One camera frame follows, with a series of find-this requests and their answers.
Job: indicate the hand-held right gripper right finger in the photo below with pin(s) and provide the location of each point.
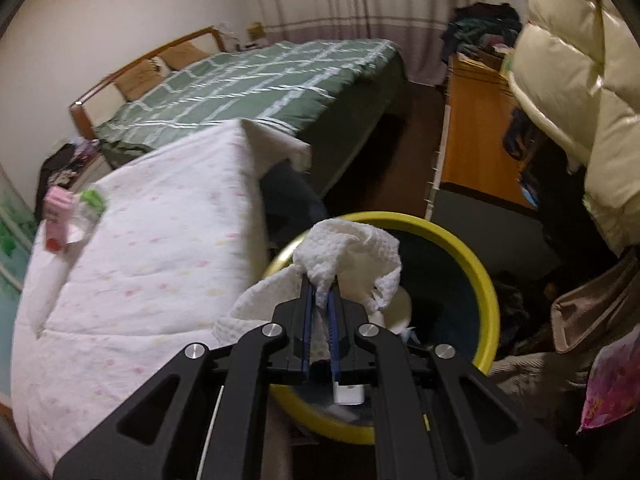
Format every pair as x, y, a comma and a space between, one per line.
335, 330

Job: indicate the yellow trash bin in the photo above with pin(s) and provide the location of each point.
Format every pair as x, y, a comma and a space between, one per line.
450, 300

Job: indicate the pink floral bag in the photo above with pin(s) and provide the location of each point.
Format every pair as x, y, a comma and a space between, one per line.
610, 385

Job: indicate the beige bag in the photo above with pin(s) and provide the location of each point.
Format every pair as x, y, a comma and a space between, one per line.
590, 310

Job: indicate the wooden cabinet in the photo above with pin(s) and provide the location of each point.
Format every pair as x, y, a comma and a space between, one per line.
475, 135

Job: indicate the green plaid duvet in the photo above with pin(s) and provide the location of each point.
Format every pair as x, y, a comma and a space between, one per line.
250, 90

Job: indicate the dark hanging garment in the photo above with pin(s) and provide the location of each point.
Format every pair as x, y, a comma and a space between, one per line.
560, 195

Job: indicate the teal printed panel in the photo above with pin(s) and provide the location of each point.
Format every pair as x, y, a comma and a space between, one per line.
12, 240

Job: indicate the wooden bed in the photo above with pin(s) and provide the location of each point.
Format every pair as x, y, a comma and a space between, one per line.
90, 95

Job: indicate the white floral tablecloth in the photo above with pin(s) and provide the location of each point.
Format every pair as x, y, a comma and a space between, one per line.
150, 260

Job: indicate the cream puffer jacket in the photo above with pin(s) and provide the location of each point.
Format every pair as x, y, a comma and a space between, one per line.
575, 85

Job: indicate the clear bottle with green label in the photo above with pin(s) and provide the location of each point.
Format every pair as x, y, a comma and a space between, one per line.
90, 205

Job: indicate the dark clothes pile on cabinet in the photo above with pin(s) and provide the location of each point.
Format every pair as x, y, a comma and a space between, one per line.
480, 25

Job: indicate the dark clothes pile by nightstand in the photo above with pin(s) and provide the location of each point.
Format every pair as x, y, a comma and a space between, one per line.
60, 170

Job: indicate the white paper towel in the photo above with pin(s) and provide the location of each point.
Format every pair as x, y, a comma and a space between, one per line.
345, 250

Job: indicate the striped beige curtain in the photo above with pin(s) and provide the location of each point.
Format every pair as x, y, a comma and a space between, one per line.
375, 0

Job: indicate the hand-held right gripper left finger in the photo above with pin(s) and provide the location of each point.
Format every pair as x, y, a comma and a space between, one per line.
306, 320

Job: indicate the pink milk carton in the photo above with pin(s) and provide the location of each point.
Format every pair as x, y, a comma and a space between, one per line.
57, 215

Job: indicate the brown pillow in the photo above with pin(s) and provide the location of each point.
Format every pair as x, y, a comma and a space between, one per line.
182, 55
137, 80

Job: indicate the green box on cabinet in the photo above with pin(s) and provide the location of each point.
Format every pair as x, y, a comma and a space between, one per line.
506, 65

